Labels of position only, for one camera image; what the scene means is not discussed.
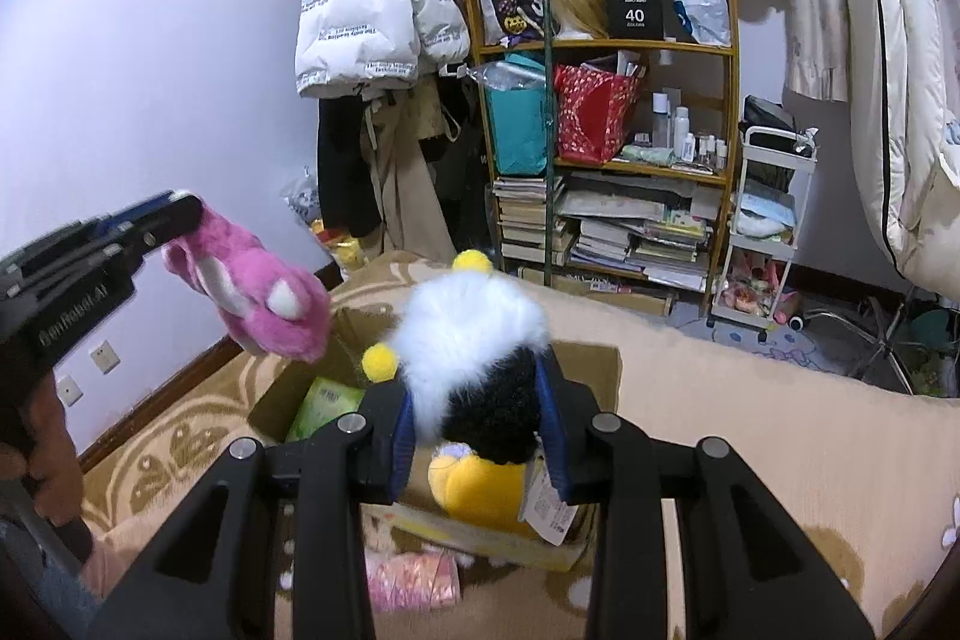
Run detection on pile of papers and booklets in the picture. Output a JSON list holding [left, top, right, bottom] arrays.
[[559, 175, 721, 292]]

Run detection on printed cardboard box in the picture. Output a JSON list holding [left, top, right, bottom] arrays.
[[247, 306, 623, 573]]

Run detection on plastic bag of toys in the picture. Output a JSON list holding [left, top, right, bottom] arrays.
[[281, 167, 372, 281]]

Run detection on green tissue pack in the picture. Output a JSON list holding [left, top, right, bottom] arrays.
[[285, 376, 367, 444]]

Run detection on metal stand legs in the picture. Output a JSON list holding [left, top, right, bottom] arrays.
[[799, 295, 931, 395]]

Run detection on person's left hand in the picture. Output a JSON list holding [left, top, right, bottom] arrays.
[[19, 377, 85, 525]]

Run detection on white trolley cart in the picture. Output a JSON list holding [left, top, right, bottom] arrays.
[[709, 115, 818, 341]]

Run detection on teal bag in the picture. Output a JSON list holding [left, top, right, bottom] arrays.
[[480, 53, 552, 176]]

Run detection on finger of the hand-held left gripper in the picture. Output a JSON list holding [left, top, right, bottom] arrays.
[[105, 195, 205, 270], [75, 192, 181, 240]]

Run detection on beige pants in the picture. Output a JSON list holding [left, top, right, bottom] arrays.
[[360, 81, 462, 262]]

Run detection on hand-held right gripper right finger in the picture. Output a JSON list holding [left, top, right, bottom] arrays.
[[534, 344, 878, 640]]

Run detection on row of cosmetic bottles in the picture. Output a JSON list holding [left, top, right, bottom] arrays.
[[649, 91, 730, 170]]

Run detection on green pole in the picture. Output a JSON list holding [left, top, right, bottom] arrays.
[[541, 0, 560, 285]]

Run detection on stack of books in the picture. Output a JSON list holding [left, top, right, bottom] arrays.
[[491, 175, 571, 270]]

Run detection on blue white cloth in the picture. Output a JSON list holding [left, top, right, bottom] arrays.
[[739, 194, 796, 236]]

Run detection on pink cloth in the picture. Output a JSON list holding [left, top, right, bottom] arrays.
[[79, 527, 151, 603]]

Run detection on wooden shelf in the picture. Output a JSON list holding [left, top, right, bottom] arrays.
[[463, 0, 743, 319]]

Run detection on pink swirl roll plush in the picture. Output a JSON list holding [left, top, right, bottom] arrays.
[[366, 550, 460, 613]]

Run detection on black box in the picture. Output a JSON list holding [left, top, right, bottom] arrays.
[[604, 0, 667, 41]]

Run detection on pink plush toy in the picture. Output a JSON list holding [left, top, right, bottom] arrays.
[[161, 206, 332, 363]]

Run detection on red patterned bag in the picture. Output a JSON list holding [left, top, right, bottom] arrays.
[[553, 56, 647, 165]]

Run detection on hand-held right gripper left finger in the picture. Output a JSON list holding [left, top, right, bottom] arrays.
[[86, 381, 421, 640]]

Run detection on white black fluffy plush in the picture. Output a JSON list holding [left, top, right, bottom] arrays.
[[360, 248, 552, 465]]

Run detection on person's left forearm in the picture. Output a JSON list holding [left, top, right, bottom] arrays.
[[0, 475, 102, 640]]

